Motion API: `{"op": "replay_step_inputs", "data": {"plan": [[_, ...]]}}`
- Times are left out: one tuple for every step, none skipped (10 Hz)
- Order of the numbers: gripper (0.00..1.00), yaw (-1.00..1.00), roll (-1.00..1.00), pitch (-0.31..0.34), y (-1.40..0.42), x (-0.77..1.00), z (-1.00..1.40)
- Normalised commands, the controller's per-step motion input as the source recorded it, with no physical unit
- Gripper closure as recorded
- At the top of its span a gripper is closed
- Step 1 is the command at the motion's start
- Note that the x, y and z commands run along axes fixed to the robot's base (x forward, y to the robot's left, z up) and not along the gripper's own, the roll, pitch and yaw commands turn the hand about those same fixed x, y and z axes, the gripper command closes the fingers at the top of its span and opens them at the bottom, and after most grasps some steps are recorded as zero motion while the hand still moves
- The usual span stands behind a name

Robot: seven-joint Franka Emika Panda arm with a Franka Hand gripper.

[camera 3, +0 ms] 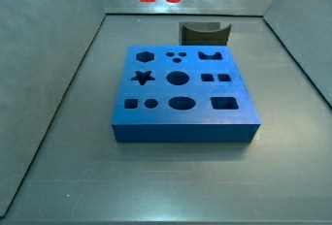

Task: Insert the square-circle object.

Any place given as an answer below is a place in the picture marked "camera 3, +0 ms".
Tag blue shape-sorting block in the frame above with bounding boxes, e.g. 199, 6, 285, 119
111, 46, 260, 143

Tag dark grey curved holder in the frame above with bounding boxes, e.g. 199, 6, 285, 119
179, 21, 231, 46

